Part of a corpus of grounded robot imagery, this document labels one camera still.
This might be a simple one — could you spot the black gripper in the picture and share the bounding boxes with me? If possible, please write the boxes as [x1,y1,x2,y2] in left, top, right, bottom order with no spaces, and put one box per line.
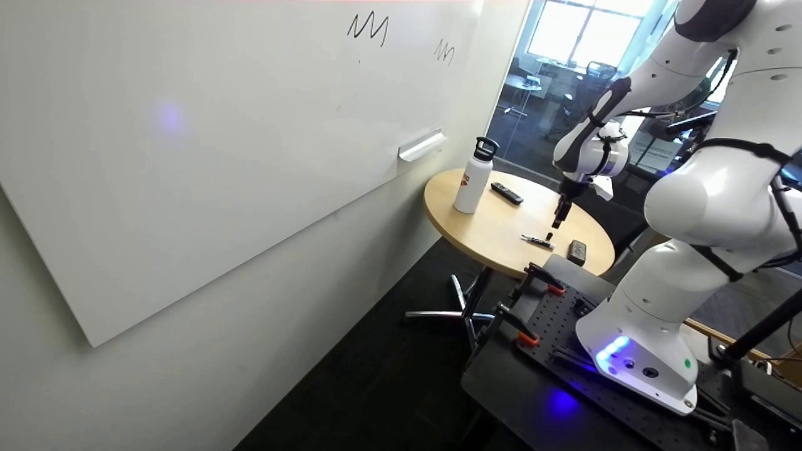
[549,179,585,230]

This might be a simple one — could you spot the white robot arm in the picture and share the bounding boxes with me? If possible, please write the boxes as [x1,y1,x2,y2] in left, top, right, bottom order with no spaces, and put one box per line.
[554,0,802,416]

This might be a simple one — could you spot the large white board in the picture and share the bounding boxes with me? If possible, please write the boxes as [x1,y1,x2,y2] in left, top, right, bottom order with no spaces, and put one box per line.
[0,0,484,345]

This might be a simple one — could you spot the black whiteboard eraser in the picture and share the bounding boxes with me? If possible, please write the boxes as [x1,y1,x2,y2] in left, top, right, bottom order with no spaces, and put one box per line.
[567,240,585,265]

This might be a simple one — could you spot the round wooden table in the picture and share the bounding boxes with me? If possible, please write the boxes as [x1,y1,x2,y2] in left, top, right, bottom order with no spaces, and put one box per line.
[424,169,616,277]

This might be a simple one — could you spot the black remote control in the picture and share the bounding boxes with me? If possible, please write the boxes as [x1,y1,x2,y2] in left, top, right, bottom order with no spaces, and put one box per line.
[490,181,523,206]

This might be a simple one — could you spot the black office chair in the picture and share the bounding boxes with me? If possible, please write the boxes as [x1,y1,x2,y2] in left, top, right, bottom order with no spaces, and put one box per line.
[583,171,653,253]

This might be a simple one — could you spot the white bottle with black lid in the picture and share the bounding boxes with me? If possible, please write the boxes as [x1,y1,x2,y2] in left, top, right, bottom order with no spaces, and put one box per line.
[453,136,499,215]

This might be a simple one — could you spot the chrome table leg base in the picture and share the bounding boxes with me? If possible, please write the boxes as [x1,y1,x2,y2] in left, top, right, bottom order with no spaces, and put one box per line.
[405,270,494,338]

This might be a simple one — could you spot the silver whiteboard marker tray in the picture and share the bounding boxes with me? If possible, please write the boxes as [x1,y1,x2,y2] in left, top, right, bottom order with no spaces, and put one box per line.
[395,130,445,163]

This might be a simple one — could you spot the red-handled clamp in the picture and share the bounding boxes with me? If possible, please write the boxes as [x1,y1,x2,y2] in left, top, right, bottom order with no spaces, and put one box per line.
[527,263,563,297]
[496,303,539,348]

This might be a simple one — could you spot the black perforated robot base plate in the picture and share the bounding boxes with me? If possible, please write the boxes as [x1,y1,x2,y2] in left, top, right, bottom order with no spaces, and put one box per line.
[507,268,612,372]

